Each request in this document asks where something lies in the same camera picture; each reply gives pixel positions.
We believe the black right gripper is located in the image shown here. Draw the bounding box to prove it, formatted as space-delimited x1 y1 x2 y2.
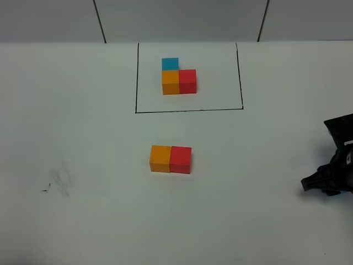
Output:
301 114 352 192

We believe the template red cube block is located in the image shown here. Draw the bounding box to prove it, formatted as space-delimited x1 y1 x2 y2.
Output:
179 69 197 94

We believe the template orange cube block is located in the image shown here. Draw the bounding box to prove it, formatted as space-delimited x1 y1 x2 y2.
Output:
162 70 180 95

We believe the template blue cube block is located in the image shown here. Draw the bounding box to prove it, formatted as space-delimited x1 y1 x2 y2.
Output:
162 57 179 71

